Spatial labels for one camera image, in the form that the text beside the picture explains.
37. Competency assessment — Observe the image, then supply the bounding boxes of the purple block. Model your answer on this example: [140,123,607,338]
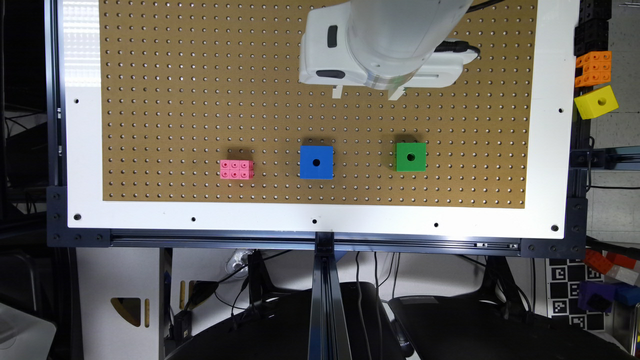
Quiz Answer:
[578,281,616,313]

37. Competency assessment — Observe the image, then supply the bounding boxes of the dark aluminium table frame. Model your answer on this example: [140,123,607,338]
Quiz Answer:
[44,0,640,360]

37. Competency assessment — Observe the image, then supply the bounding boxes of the brown perforated pegboard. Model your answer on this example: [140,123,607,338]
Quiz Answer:
[99,0,537,209]

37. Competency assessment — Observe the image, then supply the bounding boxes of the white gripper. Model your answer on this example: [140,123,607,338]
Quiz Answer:
[298,5,480,102]

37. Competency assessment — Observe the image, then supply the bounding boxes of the black office chair left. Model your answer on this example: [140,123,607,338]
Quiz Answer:
[169,282,403,360]

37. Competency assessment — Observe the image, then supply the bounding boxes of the orange studded brick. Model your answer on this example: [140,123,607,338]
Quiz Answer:
[574,51,612,88]

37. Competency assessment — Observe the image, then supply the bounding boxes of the red orange brick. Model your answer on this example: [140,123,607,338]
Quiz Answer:
[584,249,639,275]

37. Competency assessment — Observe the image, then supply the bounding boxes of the black office chair right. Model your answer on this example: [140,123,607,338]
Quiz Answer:
[389,296,632,360]

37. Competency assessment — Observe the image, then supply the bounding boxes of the green cube block with hole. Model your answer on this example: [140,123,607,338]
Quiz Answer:
[395,143,426,172]

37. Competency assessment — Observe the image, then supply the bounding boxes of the black office chair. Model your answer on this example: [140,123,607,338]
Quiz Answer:
[389,296,632,360]
[169,282,403,360]

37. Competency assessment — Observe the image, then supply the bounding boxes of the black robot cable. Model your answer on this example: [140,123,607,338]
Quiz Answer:
[434,0,506,56]

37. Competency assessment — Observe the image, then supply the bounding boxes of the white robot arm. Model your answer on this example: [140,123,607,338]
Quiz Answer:
[299,0,480,100]

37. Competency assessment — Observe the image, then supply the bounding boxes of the yellow cube block with hole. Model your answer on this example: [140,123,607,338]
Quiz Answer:
[574,85,619,119]

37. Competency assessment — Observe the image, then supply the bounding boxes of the blue cube block with hole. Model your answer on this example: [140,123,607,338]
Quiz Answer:
[300,145,334,180]

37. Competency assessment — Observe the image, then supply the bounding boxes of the pink studded brick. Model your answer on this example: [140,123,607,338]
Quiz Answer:
[219,159,254,180]

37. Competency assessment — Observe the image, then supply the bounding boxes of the black studded brick stack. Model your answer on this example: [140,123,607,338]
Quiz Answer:
[574,0,612,57]

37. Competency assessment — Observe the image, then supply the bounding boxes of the fiducial marker board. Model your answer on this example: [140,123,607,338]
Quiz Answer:
[545,259,606,331]

